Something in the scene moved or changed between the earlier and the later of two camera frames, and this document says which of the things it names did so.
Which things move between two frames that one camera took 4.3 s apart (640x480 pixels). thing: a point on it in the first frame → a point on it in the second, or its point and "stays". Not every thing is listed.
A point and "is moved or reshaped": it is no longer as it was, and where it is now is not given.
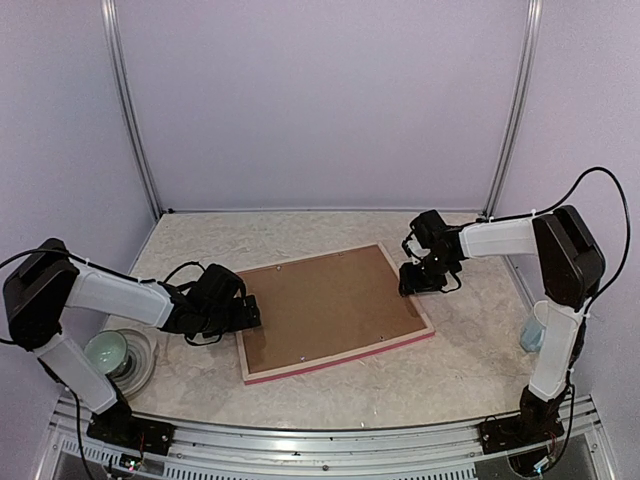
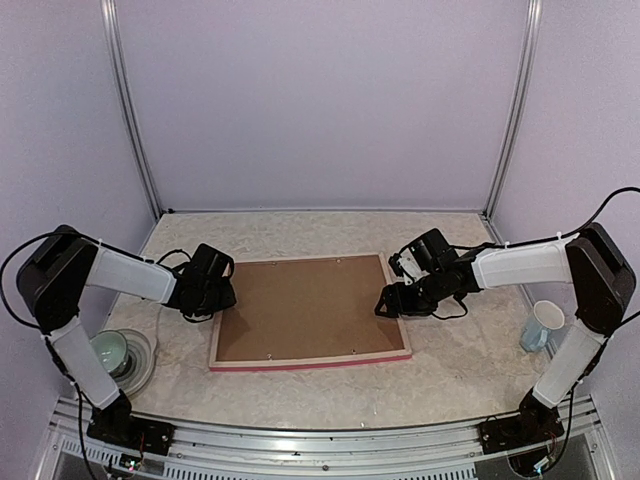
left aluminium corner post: (124, 102) stays
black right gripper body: (432, 276) → (422, 302)
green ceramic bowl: (107, 350) stays
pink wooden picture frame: (328, 310) is moved or reshaped
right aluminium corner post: (510, 141) stays
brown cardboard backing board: (326, 306) is moved or reshaped
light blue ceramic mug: (534, 332) stays
